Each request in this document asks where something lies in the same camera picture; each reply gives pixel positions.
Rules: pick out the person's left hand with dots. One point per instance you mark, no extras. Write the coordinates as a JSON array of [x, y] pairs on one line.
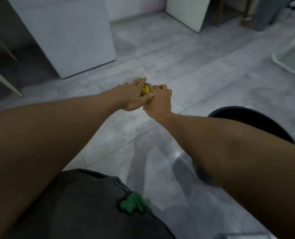
[[127, 97]]

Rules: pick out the person's right hand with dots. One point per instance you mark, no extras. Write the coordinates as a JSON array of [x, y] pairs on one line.
[[160, 104]]

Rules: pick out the person's right fingers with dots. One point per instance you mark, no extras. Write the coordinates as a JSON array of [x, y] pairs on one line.
[[161, 89]]

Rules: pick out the person's left thumb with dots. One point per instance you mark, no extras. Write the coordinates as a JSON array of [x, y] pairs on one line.
[[147, 97]]

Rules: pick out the small yellow object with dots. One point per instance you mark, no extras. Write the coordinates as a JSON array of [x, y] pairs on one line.
[[145, 89]]

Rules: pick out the person's left forearm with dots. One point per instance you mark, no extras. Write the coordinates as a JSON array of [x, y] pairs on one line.
[[45, 136]]

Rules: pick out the person's right forearm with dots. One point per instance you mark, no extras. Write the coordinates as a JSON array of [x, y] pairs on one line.
[[237, 156]]

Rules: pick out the small white cabinet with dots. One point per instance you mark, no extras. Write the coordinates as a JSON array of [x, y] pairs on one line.
[[187, 11]]

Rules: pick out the black round bin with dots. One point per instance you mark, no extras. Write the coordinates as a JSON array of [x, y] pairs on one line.
[[252, 119]]

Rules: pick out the large white cabinet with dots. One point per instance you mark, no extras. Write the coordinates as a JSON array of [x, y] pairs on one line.
[[70, 32]]

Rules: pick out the wooden furniture leg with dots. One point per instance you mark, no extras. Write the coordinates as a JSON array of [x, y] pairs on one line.
[[247, 12]]

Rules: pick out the gray shorts with green patch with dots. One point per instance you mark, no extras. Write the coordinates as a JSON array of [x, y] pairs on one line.
[[82, 209]]

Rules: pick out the gray fabric furniture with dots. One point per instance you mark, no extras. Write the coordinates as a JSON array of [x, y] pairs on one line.
[[269, 12]]

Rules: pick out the thick white furniture leg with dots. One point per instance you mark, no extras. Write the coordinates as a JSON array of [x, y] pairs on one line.
[[5, 83]]

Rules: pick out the thin white furniture leg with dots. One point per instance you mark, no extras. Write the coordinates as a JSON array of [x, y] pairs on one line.
[[3, 46]]

